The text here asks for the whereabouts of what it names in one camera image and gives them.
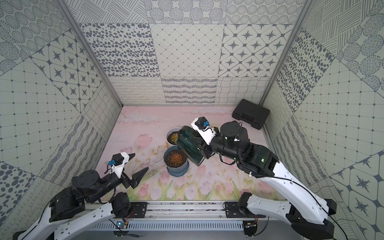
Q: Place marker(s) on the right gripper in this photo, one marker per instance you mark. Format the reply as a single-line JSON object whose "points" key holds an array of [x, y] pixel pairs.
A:
{"points": [[204, 148]]}

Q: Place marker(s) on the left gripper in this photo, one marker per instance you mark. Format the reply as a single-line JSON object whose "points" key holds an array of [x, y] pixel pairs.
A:
{"points": [[126, 180]]}

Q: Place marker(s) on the green watering can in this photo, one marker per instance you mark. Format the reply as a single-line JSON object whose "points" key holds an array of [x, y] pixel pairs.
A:
{"points": [[189, 141]]}

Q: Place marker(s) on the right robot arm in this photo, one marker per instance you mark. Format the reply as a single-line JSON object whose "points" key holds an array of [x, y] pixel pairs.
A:
{"points": [[309, 215]]}

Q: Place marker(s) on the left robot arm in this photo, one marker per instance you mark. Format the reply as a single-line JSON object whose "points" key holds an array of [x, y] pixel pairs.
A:
{"points": [[56, 221]]}

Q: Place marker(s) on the blue succulent pot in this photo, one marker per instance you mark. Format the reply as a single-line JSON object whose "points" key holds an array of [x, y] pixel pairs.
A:
{"points": [[176, 162]]}

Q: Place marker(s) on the small white succulent pot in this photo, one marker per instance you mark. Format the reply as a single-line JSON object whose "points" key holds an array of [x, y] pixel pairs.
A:
{"points": [[172, 136]]}

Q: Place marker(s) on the black plastic case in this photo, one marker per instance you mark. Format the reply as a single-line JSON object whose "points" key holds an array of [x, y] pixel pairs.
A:
{"points": [[251, 113]]}

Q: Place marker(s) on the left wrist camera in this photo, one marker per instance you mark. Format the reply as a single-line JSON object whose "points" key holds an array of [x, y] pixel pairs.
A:
{"points": [[116, 164]]}

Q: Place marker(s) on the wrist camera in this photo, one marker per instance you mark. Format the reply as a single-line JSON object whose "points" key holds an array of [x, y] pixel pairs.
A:
{"points": [[116, 164], [204, 128]]}

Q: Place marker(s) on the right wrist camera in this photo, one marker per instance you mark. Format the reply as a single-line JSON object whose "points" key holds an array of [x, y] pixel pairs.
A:
{"points": [[204, 128]]}

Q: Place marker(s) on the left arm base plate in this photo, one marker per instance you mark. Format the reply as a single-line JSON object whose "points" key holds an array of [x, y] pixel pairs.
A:
{"points": [[137, 210]]}

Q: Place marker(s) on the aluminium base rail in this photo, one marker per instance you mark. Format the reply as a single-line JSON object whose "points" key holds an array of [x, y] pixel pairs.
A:
{"points": [[202, 210]]}

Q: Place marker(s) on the white slotted cable duct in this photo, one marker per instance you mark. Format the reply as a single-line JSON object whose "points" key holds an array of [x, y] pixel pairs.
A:
{"points": [[198, 225]]}

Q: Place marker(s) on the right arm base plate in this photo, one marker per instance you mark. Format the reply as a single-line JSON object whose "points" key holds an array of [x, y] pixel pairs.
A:
{"points": [[232, 210]]}

